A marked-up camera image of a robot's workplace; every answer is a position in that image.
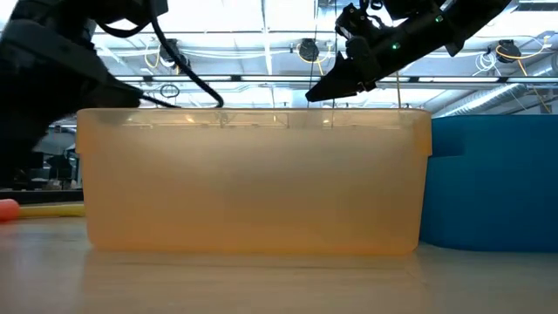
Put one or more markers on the silver ventilation duct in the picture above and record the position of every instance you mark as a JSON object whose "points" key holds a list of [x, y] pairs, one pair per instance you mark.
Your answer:
{"points": [[488, 98]]}

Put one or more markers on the thin yellow marker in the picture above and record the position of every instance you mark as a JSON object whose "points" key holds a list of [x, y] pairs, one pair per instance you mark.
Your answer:
{"points": [[52, 211]]}

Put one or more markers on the orange translucent plastic bin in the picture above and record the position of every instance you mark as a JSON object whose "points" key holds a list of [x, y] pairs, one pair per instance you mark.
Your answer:
{"points": [[253, 183]]}

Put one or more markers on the orange highlighter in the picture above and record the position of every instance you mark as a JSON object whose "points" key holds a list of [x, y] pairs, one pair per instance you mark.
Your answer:
{"points": [[8, 210]]}

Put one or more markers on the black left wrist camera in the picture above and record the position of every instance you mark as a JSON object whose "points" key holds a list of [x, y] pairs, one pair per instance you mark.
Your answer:
{"points": [[131, 11]]}

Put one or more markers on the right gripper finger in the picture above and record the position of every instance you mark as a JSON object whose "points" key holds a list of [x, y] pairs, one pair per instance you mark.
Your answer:
{"points": [[344, 80]]}

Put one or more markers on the long ceiling light bar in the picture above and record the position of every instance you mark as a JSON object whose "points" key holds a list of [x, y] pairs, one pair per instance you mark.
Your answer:
{"points": [[270, 79]]}

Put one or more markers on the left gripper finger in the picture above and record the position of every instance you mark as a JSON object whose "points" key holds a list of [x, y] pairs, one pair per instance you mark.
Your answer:
{"points": [[113, 93]]}

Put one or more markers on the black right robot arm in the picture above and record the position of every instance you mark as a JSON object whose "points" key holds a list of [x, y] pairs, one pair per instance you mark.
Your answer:
{"points": [[479, 13]]}

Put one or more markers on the teal plastic bin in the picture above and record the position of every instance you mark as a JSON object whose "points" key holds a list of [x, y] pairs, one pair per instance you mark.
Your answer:
{"points": [[492, 183]]}

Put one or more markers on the dark background desks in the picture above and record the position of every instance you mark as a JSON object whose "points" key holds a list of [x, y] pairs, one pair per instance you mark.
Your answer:
{"points": [[61, 168]]}

